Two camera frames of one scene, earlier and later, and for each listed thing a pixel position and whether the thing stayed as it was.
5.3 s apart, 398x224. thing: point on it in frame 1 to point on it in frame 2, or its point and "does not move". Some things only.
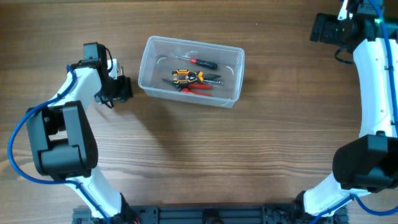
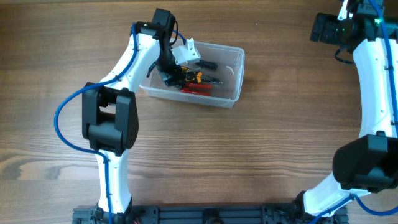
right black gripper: (329, 21) does not move
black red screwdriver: (201, 62) does not move
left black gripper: (104, 98) to (173, 75)
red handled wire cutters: (190, 88) does not move
